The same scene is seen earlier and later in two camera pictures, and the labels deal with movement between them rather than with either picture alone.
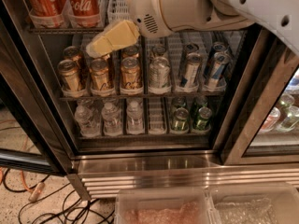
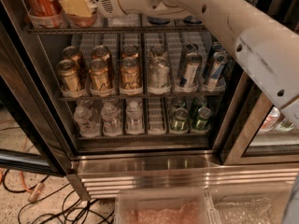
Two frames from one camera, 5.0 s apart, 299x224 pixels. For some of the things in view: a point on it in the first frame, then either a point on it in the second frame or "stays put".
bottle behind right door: (288, 121) stays put
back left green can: (177, 102) stays put
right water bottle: (135, 119) stays put
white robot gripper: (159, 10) to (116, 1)
